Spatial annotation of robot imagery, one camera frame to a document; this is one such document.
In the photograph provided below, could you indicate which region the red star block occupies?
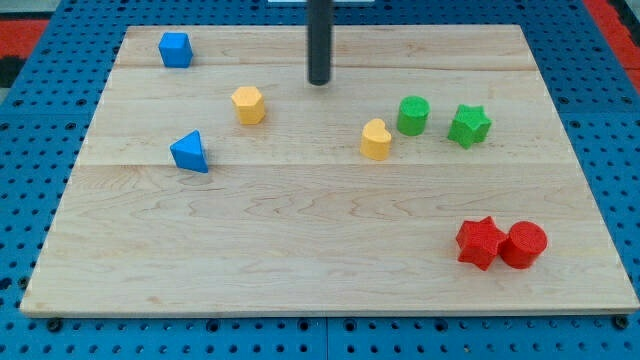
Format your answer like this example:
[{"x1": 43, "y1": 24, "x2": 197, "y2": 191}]
[{"x1": 456, "y1": 216, "x2": 507, "y2": 271}]

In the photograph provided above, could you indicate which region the blue triangle block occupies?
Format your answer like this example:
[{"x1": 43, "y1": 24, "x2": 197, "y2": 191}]
[{"x1": 169, "y1": 130, "x2": 208, "y2": 173}]

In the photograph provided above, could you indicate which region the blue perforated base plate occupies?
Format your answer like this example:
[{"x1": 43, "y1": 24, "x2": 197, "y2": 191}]
[{"x1": 1, "y1": 1, "x2": 639, "y2": 359}]

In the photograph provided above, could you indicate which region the yellow hexagon block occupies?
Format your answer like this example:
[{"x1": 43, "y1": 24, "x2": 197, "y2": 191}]
[{"x1": 231, "y1": 86, "x2": 266, "y2": 125}]

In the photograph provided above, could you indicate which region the green cylinder block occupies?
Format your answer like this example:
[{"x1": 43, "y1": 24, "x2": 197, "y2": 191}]
[{"x1": 397, "y1": 95, "x2": 431, "y2": 136}]

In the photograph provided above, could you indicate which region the green star block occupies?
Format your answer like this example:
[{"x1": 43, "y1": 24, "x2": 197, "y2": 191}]
[{"x1": 447, "y1": 104, "x2": 492, "y2": 149}]

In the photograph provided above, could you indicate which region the blue cube block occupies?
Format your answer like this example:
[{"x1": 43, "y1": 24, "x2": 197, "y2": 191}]
[{"x1": 158, "y1": 32, "x2": 193, "y2": 68}]

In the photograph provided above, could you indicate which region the light wooden board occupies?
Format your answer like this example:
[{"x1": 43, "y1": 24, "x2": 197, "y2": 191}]
[{"x1": 21, "y1": 25, "x2": 639, "y2": 318}]

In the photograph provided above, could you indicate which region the yellow heart block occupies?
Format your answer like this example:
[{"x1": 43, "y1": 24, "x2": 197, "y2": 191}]
[{"x1": 360, "y1": 118, "x2": 392, "y2": 161}]

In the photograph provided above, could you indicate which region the red cylinder block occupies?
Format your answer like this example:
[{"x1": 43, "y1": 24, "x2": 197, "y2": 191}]
[{"x1": 500, "y1": 221, "x2": 548, "y2": 269}]

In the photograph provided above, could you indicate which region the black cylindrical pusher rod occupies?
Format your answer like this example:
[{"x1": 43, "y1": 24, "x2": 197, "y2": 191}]
[{"x1": 306, "y1": 0, "x2": 333, "y2": 86}]

